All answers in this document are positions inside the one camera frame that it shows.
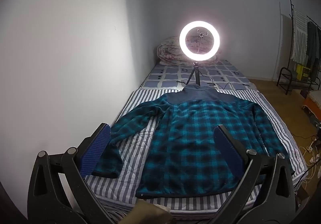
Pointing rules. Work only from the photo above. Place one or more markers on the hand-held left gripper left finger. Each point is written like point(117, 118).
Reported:
point(97, 148)

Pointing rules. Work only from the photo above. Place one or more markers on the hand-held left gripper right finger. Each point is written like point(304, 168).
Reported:
point(227, 148)

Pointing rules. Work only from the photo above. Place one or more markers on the teal plaid fleece jacket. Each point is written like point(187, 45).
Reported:
point(188, 138)

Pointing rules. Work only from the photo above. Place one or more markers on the black clothes rack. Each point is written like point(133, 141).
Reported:
point(291, 8)

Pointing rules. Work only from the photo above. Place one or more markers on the grey white striped quilt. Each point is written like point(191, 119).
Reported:
point(140, 143)

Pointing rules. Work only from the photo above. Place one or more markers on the tan blurred object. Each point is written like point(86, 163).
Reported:
point(148, 212)

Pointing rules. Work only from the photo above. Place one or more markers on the blue white checked bed sheet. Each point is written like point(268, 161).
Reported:
point(170, 75)

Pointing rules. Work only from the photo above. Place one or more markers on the orange padded stool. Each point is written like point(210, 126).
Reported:
point(312, 103)

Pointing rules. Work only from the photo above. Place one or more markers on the yellow box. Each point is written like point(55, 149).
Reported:
point(303, 72)

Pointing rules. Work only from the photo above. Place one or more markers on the folded floral quilt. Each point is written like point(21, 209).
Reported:
point(168, 50)

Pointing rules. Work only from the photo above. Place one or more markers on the dark hanging garment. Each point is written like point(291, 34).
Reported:
point(313, 48)

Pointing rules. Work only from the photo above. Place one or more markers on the striped hanging towel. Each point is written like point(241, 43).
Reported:
point(299, 35)

